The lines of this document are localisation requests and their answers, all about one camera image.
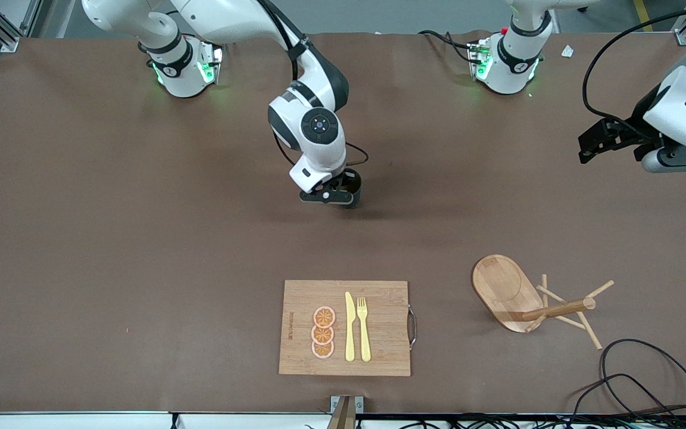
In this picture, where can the yellow plastic fork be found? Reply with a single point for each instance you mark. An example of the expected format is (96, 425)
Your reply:
(364, 333)

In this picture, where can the orange slice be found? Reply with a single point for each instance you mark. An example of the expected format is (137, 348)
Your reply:
(324, 316)

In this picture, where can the bamboo cutting board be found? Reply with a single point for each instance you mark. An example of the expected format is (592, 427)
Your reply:
(384, 333)

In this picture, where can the wooden mug rack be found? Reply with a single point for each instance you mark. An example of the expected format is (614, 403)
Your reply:
(501, 286)

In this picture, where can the teal cup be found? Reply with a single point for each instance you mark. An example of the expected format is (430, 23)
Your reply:
(354, 190)

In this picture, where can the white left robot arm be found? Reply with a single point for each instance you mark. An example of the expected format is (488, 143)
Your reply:
(513, 65)

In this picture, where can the metal mount bracket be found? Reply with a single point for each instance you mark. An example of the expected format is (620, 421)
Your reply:
(337, 405)

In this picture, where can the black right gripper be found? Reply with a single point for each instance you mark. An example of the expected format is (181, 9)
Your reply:
(352, 180)

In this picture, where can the yellow plastic knife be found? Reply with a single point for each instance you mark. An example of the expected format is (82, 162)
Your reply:
(350, 333)

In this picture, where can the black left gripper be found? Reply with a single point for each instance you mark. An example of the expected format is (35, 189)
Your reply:
(633, 126)

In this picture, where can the small white paper tag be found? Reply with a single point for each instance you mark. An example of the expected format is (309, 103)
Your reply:
(568, 51)

